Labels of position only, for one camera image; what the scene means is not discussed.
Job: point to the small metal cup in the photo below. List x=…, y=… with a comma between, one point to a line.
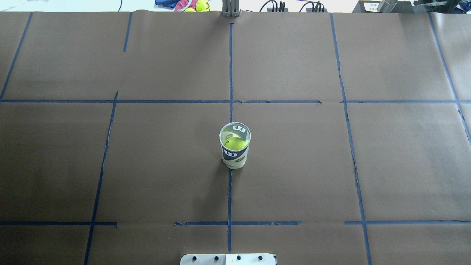
x=386, y=6

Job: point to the right black connector block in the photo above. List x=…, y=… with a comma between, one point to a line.
x=312, y=6

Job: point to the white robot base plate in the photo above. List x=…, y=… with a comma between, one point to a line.
x=229, y=259

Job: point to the clear Wilson tennis ball can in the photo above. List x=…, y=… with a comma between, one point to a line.
x=235, y=159

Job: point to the aluminium frame post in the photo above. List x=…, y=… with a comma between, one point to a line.
x=230, y=8

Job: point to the black connector block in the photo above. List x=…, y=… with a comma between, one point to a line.
x=312, y=6
x=274, y=6

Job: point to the left black connector block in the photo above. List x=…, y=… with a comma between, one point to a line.
x=274, y=6

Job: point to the blue and pink cloth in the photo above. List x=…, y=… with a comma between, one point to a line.
x=177, y=5

